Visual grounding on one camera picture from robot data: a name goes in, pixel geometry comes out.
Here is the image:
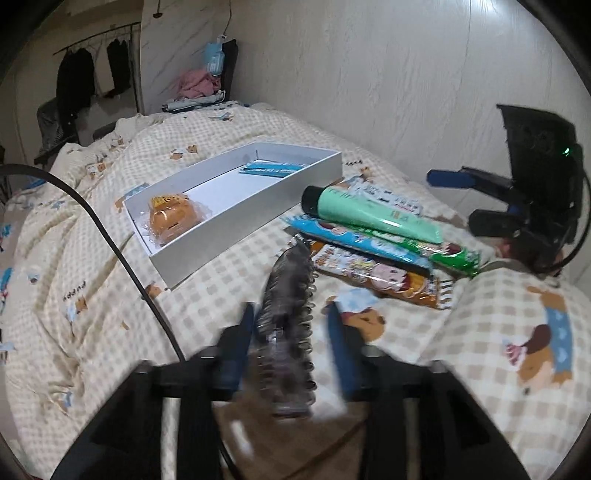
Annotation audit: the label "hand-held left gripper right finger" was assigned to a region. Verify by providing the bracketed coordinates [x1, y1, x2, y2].
[325, 305, 532, 480]

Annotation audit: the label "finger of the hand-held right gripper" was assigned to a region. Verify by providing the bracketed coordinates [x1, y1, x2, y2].
[426, 167, 515, 204]
[468, 208, 525, 241]

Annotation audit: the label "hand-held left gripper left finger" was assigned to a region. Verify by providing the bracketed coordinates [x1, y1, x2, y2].
[51, 302, 256, 480]

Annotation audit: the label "green snack packet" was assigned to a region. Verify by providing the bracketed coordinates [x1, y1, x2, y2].
[316, 220, 483, 278]

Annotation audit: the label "white and blue snack packet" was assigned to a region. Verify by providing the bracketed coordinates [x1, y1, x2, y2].
[339, 176, 424, 217]

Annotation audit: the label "green tube with black cap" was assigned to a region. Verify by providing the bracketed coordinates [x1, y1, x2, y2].
[301, 185, 445, 244]

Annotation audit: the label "orange snack packet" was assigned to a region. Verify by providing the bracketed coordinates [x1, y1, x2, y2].
[311, 241, 452, 311]

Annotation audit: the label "blue snack packet with figure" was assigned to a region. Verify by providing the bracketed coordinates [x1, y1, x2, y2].
[283, 216, 435, 280]

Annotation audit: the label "bread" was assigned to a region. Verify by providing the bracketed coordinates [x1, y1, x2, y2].
[139, 194, 211, 245]

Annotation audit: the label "white cardboard box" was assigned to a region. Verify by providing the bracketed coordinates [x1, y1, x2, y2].
[122, 141, 343, 289]

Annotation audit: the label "narrow blue snack packet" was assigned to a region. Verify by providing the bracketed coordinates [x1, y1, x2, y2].
[239, 161, 309, 178]

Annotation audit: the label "person's right hand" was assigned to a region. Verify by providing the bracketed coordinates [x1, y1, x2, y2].
[498, 238, 539, 274]

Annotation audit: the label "black chair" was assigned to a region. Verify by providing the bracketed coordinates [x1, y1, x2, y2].
[219, 39, 240, 102]

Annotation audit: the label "cartoon print bed sheet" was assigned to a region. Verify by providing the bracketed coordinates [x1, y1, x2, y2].
[0, 185, 33, 361]

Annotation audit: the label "pink cloth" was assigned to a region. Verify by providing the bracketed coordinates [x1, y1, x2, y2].
[175, 70, 221, 100]

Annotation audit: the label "striped chair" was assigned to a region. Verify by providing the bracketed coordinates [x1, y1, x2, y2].
[34, 99, 79, 162]

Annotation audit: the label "white hanging garment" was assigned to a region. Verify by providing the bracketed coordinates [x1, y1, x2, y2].
[90, 51, 112, 97]

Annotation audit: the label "narrow black hanging clothes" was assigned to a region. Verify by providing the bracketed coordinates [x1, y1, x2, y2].
[106, 39, 132, 97]

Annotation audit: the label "black clothes rack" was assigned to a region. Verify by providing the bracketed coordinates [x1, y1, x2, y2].
[53, 22, 143, 114]

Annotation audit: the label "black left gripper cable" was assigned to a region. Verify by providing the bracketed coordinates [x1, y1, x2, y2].
[0, 162, 195, 365]

